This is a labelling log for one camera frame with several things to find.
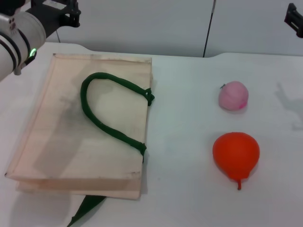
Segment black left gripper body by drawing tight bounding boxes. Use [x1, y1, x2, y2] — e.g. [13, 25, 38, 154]
[26, 0, 69, 39]

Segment pink toy peach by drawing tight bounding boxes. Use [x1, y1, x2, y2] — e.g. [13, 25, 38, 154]
[218, 80, 249, 111]

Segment cream canvas handbag green handles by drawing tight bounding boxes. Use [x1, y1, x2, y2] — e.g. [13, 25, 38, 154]
[4, 53, 156, 227]

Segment orange toy fruit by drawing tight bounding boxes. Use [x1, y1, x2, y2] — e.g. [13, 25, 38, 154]
[212, 131, 260, 191]

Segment dark vertical wall cable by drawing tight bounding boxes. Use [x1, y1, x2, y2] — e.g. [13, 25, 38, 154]
[202, 0, 216, 58]

